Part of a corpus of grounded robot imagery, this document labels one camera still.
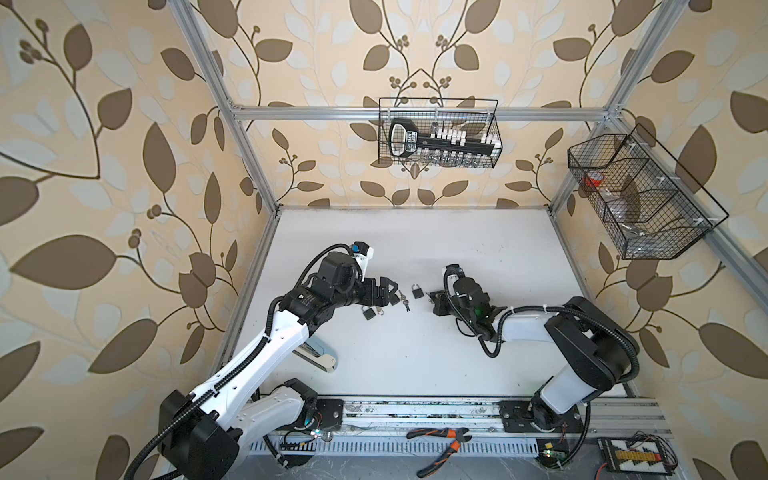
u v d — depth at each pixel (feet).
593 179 2.84
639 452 2.23
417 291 3.18
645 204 2.45
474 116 2.99
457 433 2.34
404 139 2.77
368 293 2.19
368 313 3.01
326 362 2.64
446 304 2.38
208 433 1.21
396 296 3.15
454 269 2.61
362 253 2.23
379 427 2.42
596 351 1.51
